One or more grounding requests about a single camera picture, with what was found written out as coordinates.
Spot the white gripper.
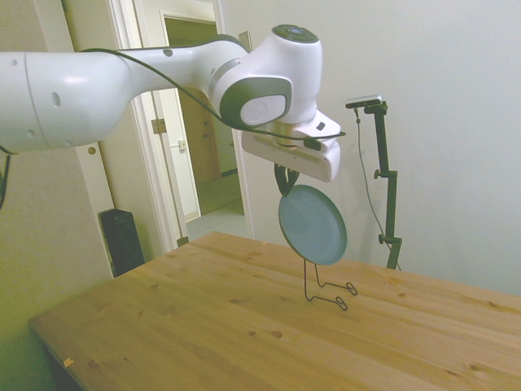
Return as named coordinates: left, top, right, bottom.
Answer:
left=241, top=129, right=343, bottom=197

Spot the teal round plate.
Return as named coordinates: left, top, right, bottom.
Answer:
left=277, top=184, right=349, bottom=269

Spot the brown wooden door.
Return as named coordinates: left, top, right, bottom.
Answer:
left=178, top=87, right=224, bottom=184

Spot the black tower heater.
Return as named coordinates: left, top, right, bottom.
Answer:
left=99, top=209, right=147, bottom=279

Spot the black wire plate stand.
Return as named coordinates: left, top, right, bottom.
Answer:
left=303, top=260, right=360, bottom=313

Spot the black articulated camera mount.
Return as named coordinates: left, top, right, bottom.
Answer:
left=363, top=103, right=405, bottom=271

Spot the silver exterior camera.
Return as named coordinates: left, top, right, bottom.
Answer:
left=344, top=94, right=386, bottom=111

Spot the white door frame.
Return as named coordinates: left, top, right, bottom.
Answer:
left=106, top=0, right=256, bottom=257

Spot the black hanging arm cable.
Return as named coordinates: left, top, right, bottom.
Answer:
left=0, top=144, right=11, bottom=211

